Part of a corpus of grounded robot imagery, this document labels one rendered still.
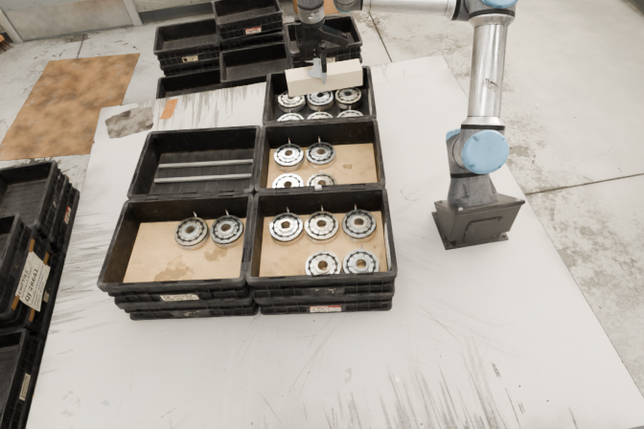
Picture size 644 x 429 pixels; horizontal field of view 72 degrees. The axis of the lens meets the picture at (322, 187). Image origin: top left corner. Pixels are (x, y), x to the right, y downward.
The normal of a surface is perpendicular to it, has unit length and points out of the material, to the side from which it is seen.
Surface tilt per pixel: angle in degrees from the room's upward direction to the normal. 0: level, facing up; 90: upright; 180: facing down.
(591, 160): 0
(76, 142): 0
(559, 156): 0
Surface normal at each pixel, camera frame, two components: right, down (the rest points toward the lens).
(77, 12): 0.16, 0.76
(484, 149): -0.05, 0.25
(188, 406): -0.07, -0.63
